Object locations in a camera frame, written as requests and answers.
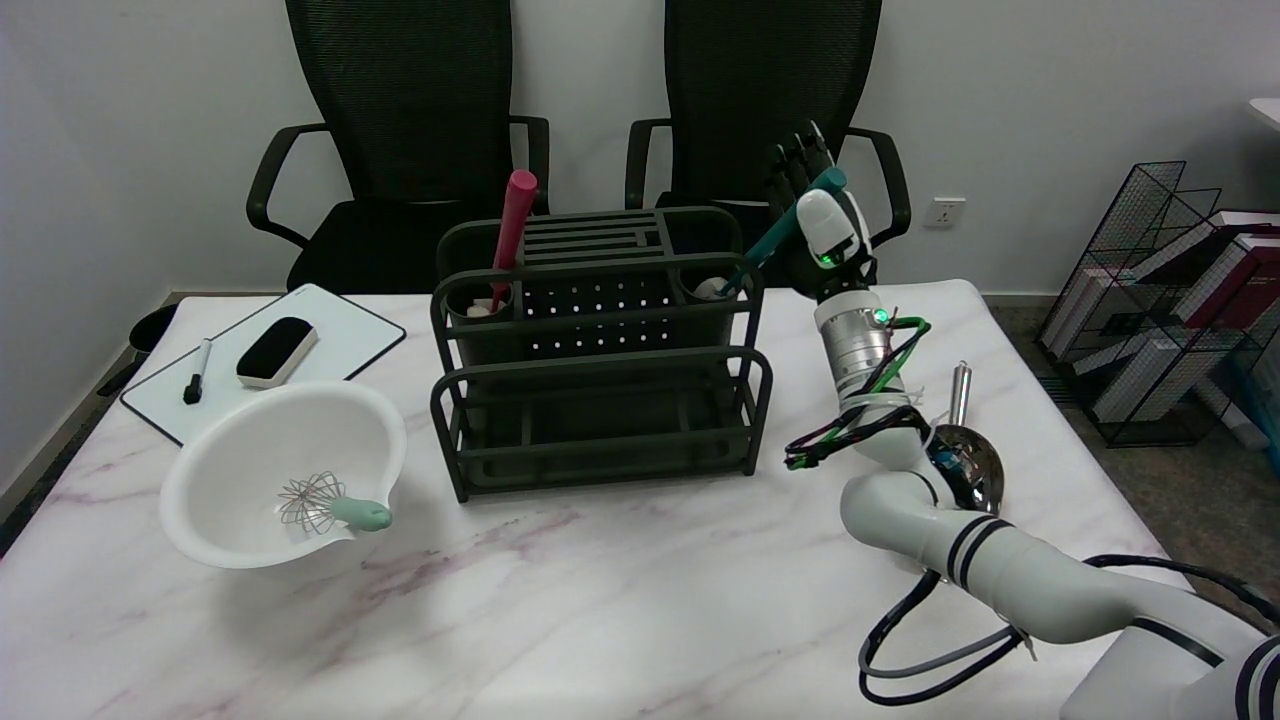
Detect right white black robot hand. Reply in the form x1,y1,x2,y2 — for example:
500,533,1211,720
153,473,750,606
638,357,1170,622
760,120,879,301

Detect white book stack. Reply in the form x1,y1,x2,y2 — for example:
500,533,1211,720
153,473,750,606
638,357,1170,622
1090,335,1186,423

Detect teal handled sponge brush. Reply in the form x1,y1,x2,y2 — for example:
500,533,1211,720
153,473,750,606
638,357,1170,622
697,167,848,301

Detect green robot cable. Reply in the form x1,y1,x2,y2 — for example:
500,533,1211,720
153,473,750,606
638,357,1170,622
785,315,931,471

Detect black book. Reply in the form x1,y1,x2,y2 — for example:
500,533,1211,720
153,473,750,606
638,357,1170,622
1125,225,1251,291

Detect black mesh office chair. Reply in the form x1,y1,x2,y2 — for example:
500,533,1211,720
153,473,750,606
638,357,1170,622
246,0,552,294
625,0,912,288

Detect maroon book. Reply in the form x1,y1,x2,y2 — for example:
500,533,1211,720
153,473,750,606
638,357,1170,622
1175,232,1280,333

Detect white plastic mixing bowl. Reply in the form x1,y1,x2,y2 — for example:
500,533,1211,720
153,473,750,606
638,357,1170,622
158,380,408,571

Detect red handled sponge brush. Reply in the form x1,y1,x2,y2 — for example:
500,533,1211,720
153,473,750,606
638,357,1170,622
466,170,539,319

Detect shiny steel ladle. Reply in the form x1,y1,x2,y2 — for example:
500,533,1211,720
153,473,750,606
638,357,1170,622
925,362,1004,517

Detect dark green dish rack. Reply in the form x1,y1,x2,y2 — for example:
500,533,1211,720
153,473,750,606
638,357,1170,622
430,205,774,504

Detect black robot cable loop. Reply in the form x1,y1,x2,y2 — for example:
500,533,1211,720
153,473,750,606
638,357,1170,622
858,555,1280,708

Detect black wire book rack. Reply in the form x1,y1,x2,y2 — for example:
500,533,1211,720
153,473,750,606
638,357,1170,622
1035,160,1280,448

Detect black whiteboard marker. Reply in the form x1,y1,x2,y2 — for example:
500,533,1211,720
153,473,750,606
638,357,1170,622
183,339,214,406

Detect small white whiteboard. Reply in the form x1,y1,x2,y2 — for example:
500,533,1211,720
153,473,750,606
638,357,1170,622
120,283,408,447

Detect black whiteboard eraser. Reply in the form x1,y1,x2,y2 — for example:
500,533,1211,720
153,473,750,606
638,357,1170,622
236,317,320,390

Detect wire whisk mint handle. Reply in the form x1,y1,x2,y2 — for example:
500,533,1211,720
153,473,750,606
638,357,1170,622
277,472,394,533

